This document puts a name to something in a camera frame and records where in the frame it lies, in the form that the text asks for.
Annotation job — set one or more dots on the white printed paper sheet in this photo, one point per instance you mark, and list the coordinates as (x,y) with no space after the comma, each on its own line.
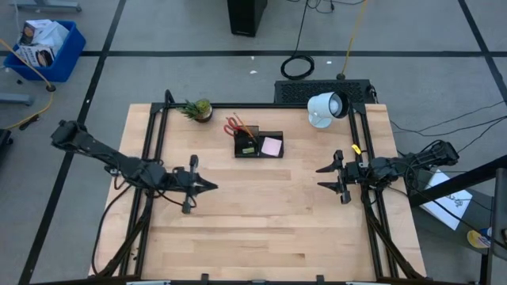
(455,206)

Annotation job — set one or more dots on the dark upright post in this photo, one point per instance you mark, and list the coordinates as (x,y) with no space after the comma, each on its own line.
(500,206)

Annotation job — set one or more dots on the yellow round disc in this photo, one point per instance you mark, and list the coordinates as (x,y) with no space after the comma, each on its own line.
(477,239)

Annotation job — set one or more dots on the grey metal floor foot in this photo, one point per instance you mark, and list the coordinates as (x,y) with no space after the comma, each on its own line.
(16,99)
(47,5)

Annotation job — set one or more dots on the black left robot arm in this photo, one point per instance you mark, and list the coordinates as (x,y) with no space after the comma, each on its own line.
(99,152)

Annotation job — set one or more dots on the pink sticky note pad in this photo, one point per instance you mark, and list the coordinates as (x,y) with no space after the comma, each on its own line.
(271,147)

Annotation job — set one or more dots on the white spot lamp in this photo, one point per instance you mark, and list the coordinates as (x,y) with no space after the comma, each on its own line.
(322,109)

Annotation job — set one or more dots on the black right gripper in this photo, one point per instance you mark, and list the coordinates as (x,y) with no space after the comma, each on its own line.
(354,173)

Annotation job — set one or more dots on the black floor equipment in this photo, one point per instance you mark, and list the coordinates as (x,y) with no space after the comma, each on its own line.
(4,138)

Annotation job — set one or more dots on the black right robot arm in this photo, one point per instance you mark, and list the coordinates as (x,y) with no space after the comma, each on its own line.
(416,160)

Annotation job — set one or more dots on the small potted green plant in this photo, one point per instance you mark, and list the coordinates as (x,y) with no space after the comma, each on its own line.
(202,109)

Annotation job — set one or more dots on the black computer tower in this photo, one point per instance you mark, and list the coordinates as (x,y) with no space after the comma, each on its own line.
(247,17)

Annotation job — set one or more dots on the black mesh desk organizer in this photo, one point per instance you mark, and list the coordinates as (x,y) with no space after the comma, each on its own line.
(237,154)

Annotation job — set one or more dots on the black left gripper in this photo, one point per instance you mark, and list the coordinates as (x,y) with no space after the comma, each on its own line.
(180,180)

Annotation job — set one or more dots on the black aluminium table frame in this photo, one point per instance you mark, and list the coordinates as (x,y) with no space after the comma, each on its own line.
(237,105)

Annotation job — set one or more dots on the blue plastic bin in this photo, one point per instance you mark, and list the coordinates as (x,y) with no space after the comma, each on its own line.
(67,59)

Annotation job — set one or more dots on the white printed carton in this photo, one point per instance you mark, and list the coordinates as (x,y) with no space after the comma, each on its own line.
(29,53)

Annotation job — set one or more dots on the yellow wooden pencil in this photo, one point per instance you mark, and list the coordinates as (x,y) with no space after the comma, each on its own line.
(243,126)

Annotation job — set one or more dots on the black diagonal beam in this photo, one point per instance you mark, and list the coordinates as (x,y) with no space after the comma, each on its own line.
(467,180)

